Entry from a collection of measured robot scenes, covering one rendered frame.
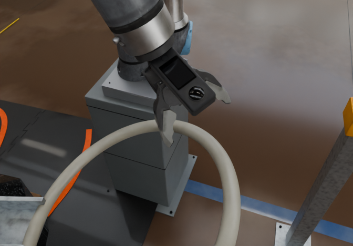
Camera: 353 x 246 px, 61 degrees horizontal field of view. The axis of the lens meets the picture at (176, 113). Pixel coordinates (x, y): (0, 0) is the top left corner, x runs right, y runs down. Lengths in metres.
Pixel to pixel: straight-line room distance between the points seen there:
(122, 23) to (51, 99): 2.55
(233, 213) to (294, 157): 1.87
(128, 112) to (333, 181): 0.93
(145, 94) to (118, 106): 0.15
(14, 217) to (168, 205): 1.30
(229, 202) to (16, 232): 0.51
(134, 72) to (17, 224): 0.83
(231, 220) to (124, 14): 0.35
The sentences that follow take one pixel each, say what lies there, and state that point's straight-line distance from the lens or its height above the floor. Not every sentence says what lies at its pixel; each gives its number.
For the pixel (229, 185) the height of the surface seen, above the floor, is 1.33.
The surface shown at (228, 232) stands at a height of 1.32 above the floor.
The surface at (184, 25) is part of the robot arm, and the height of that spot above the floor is 1.19.
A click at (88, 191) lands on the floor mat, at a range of 2.17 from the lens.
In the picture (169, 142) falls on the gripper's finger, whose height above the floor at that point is 1.36.
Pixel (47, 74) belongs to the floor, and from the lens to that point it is 3.29.
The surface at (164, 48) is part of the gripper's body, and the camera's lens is 0.46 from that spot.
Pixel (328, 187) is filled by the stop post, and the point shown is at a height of 0.66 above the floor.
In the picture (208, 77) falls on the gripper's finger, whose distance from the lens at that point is 0.54.
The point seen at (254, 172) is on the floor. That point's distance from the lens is 2.21.
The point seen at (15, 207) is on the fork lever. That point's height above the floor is 1.13.
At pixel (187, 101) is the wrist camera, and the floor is 1.49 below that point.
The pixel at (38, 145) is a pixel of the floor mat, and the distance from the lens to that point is 2.57.
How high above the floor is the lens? 1.79
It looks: 45 degrees down
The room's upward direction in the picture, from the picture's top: 2 degrees counter-clockwise
